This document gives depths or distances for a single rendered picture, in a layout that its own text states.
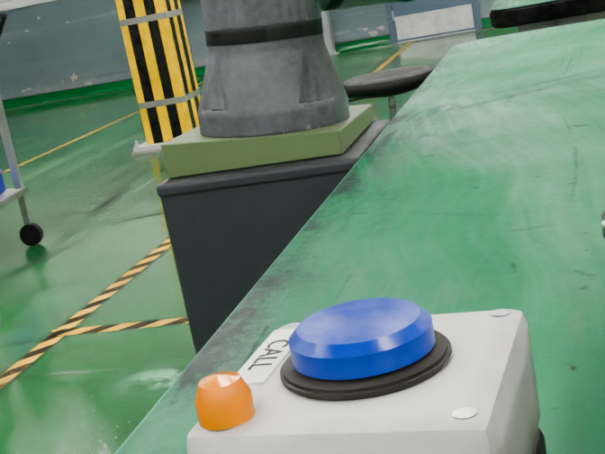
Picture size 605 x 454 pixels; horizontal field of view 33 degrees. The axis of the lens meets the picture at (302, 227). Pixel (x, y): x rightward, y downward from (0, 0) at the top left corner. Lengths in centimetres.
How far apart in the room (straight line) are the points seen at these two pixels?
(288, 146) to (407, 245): 36
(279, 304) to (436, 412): 30
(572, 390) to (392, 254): 23
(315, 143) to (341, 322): 67
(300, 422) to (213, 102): 76
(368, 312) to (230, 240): 70
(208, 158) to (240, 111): 6
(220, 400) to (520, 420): 8
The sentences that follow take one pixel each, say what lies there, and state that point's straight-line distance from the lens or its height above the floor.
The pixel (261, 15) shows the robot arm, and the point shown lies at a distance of 97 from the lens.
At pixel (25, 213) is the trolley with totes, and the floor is 15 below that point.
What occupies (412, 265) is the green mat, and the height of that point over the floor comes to 78.
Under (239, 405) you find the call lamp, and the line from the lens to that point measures 27.
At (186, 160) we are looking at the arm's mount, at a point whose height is 79.
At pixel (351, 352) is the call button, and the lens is 27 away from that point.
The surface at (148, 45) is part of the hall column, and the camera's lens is 677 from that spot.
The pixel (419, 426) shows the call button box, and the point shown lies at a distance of 25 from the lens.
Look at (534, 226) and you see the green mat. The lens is 62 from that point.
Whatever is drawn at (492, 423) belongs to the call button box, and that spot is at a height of 84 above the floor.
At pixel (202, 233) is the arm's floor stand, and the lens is 98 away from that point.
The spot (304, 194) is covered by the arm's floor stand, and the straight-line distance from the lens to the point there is 94.
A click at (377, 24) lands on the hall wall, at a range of 1159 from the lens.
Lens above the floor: 95
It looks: 14 degrees down
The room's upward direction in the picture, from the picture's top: 11 degrees counter-clockwise
